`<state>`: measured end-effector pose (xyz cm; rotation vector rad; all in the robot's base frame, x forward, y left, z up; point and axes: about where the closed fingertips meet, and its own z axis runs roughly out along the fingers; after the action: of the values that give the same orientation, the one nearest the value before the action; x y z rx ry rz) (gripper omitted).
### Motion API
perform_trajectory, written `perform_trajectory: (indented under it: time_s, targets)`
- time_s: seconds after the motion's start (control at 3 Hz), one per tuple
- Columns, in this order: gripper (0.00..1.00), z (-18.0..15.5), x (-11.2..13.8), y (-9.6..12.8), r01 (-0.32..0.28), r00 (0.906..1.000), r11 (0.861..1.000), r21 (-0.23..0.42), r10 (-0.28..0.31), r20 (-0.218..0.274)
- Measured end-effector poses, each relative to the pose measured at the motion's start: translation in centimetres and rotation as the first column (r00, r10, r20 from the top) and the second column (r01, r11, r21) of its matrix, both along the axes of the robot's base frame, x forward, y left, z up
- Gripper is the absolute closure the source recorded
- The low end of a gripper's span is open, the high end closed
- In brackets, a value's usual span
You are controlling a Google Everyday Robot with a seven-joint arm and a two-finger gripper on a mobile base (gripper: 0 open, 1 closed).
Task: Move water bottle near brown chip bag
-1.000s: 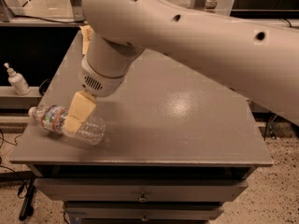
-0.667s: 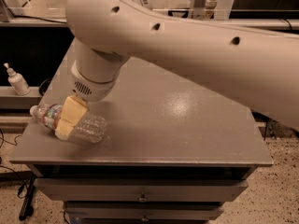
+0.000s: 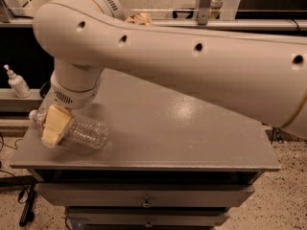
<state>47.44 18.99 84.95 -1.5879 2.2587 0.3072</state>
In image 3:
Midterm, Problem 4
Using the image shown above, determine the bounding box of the metal frame post right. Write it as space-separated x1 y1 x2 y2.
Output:
197 0 211 25

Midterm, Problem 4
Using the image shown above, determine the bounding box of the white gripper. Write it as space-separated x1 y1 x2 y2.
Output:
41 74 100 148

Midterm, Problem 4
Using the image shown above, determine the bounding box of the clear plastic water bottle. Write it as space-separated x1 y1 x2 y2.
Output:
29 107 108 150

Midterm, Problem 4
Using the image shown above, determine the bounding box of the grey drawer cabinet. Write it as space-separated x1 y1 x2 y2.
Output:
11 70 280 230

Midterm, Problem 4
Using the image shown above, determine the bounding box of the brown chip bag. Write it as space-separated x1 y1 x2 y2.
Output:
125 12 153 26

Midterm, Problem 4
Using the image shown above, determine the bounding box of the cabinet drawer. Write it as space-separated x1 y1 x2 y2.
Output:
35 183 254 208
66 207 229 227

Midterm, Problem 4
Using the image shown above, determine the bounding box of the upper cabinet drawer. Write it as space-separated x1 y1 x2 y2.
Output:
35 183 254 208

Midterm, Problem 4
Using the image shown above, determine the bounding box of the lower cabinet drawer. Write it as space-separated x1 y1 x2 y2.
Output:
66 207 229 227

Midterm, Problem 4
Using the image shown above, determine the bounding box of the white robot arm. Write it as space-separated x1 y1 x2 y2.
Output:
33 0 307 139

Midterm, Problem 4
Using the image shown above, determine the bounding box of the white pump dispenser bottle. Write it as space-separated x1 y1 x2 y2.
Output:
4 64 31 99

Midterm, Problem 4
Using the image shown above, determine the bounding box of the black cable on ledge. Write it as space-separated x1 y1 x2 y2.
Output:
8 0 51 19

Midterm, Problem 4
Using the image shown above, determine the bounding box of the black floor cable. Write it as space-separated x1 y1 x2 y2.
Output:
0 132 37 228

